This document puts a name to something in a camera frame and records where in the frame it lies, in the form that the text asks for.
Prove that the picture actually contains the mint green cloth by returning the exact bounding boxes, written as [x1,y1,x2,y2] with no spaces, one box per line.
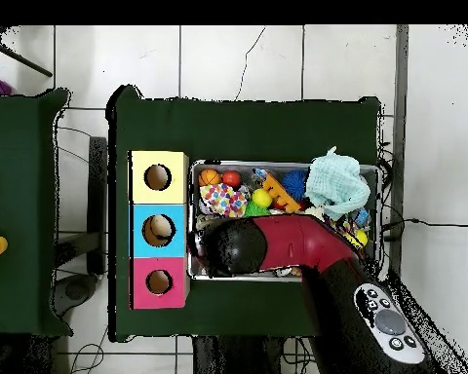
[304,146,371,222]

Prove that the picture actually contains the red orange ball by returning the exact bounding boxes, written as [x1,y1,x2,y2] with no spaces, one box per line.
[221,169,243,189]

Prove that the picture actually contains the clear mesh bin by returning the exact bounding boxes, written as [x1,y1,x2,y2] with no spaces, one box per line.
[188,159,383,282]

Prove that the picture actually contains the side table green cloth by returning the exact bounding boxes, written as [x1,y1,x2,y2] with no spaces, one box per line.
[0,88,73,338]

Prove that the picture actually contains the black floor stand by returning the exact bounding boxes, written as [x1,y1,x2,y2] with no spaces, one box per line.
[54,135,108,317]

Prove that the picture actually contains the yellow smiley ball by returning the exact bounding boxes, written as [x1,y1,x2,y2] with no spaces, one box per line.
[251,188,273,208]

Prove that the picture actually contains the dark green table cloth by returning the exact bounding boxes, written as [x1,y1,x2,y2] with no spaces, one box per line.
[106,84,383,343]

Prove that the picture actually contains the black tripod leg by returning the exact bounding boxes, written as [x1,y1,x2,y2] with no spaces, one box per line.
[0,25,54,78]

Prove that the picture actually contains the plain yellow ball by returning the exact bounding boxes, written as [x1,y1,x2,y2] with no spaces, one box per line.
[344,228,370,248]

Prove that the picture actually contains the black floor cable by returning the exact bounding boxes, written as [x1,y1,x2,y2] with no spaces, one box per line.
[381,217,468,228]

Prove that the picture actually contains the blue spiky ball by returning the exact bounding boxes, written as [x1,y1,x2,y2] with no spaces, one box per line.
[281,168,309,202]

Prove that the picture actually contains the orange basketball toy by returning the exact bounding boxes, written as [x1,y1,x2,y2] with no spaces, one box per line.
[197,168,222,187]

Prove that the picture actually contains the polka dot paper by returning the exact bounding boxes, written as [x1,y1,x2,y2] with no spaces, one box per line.
[199,182,251,218]

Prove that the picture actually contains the green spiky ball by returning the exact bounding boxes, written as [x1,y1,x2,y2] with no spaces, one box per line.
[243,202,272,218]

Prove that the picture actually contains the orange toy brick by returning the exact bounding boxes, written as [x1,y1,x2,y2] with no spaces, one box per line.
[261,173,302,214]

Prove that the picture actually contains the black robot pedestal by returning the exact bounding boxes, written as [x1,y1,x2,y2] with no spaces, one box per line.
[192,335,321,374]

